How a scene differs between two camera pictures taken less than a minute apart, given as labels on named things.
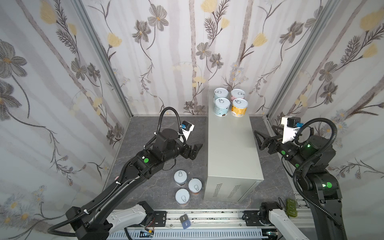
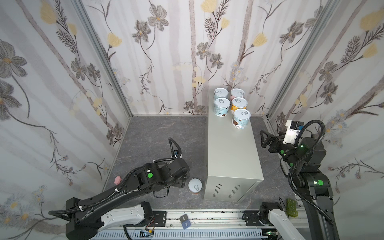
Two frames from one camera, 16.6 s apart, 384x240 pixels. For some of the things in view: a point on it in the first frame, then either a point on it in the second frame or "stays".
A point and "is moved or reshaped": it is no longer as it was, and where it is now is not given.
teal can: [221, 106] stays
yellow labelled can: [239, 107] stays
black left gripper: [189, 150] -> [182, 178]
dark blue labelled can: [180, 177] is moved or reshaped
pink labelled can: [237, 93] stays
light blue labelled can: [220, 93] stays
